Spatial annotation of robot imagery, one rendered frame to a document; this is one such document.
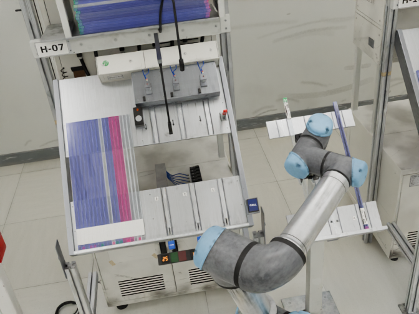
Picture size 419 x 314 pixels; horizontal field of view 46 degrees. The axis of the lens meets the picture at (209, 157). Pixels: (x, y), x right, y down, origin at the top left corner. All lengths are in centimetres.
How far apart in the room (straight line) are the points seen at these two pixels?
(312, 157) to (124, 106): 92
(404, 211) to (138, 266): 131
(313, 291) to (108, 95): 125
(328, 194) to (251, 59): 252
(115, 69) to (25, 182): 197
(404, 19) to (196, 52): 97
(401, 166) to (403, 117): 47
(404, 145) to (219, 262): 161
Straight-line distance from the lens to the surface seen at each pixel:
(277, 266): 114
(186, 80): 200
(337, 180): 132
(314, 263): 224
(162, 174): 233
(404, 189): 249
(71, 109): 208
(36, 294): 291
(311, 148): 142
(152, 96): 198
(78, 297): 212
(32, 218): 344
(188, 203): 192
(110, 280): 247
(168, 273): 246
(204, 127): 199
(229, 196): 192
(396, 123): 279
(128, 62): 202
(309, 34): 377
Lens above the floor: 197
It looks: 33 degrees down
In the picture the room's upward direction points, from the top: 6 degrees counter-clockwise
